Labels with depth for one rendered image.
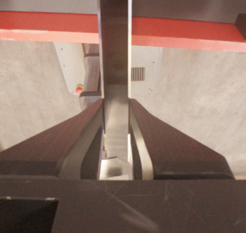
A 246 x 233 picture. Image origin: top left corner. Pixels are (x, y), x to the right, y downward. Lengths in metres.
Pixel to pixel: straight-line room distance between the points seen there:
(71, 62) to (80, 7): 0.86
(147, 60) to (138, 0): 0.84
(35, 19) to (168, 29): 0.14
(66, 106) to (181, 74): 0.88
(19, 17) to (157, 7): 0.15
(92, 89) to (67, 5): 0.50
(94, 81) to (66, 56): 0.37
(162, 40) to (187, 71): 1.28
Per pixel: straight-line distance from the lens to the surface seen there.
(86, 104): 0.71
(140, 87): 1.20
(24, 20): 0.27
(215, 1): 0.28
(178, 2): 0.27
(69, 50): 1.09
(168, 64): 1.45
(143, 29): 0.25
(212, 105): 1.80
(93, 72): 0.81
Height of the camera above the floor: 1.15
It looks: 42 degrees down
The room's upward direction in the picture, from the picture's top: 180 degrees counter-clockwise
